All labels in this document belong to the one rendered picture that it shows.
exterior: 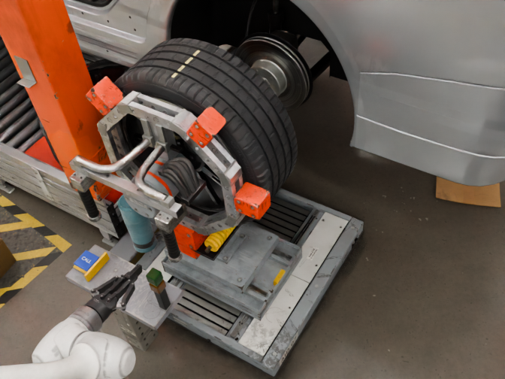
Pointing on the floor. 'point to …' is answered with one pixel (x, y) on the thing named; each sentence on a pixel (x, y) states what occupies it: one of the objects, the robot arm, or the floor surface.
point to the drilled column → (135, 331)
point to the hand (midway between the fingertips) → (133, 274)
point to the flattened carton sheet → (468, 193)
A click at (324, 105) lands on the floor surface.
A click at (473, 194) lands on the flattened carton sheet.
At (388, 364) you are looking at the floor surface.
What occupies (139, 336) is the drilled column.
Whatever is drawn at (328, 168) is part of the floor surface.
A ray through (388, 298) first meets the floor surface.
